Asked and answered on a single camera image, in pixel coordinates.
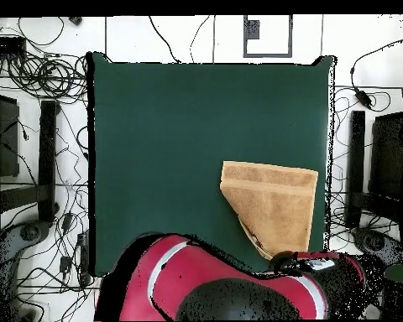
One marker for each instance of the tan terry towel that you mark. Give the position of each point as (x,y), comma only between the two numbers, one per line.
(275,208)

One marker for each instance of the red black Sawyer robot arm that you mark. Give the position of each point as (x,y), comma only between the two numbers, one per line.
(205,268)

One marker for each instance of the grey office chair base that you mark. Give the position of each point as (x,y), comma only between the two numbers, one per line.
(6,245)
(376,243)

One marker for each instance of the black stand base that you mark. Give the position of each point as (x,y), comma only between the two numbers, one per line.
(47,151)
(356,151)

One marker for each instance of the black computer case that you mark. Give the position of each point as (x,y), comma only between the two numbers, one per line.
(3,134)
(388,151)

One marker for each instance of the black power adapter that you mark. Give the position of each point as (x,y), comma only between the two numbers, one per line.
(362,98)

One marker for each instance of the dark green table cloth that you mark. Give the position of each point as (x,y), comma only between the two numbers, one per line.
(154,151)

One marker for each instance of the black power strip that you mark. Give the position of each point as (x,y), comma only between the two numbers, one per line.
(84,258)

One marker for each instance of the person's foot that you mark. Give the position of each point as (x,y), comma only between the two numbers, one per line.
(75,20)

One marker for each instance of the grey square frame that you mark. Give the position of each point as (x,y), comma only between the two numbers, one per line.
(268,54)

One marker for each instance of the black network switch box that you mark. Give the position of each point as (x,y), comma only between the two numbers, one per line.
(5,45)

